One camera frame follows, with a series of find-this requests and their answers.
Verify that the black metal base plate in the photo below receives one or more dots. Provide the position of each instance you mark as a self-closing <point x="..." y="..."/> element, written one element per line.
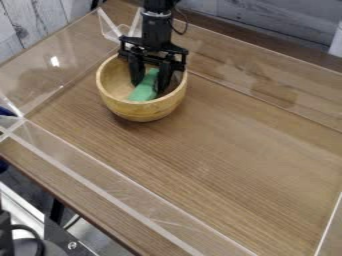
<point x="60" y="243"/>

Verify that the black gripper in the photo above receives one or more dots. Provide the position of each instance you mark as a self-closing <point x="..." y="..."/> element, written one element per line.
<point x="153" y="48"/>

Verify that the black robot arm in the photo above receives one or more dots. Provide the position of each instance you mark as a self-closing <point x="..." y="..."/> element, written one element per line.
<point x="161" y="7"/>

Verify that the blue object at edge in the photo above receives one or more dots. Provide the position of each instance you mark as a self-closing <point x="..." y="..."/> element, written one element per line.
<point x="6" y="112"/>

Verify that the clear acrylic enclosure wall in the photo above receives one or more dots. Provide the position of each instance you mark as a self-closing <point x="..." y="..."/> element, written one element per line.
<point x="235" y="176"/>

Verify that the black table leg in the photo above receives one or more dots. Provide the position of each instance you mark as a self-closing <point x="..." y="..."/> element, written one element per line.
<point x="56" y="211"/>

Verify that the green rectangular block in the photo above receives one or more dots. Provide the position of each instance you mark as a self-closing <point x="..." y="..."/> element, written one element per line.
<point x="145" y="91"/>

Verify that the clear acrylic corner bracket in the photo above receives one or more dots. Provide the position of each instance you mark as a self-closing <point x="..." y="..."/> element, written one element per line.
<point x="114" y="31"/>

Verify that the brown wooden bowl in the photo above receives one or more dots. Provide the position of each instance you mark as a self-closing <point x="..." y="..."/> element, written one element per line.
<point x="114" y="86"/>

